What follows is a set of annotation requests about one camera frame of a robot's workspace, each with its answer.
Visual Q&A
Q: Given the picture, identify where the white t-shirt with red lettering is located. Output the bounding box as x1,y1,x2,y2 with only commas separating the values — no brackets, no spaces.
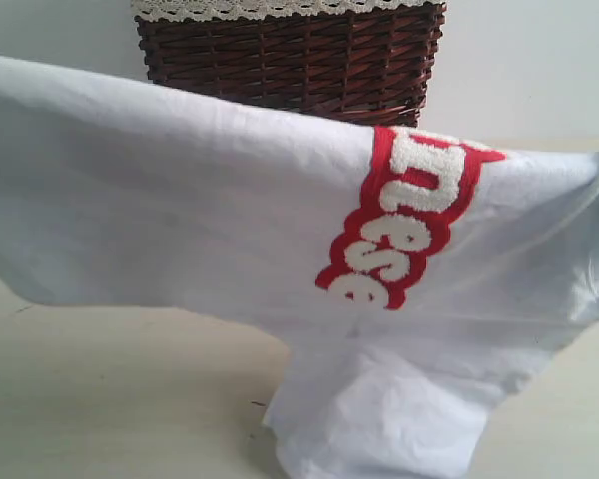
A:
0,56,599,478

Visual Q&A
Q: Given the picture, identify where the brown wicker basket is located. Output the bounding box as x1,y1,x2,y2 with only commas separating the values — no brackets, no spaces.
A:
134,4,446,127

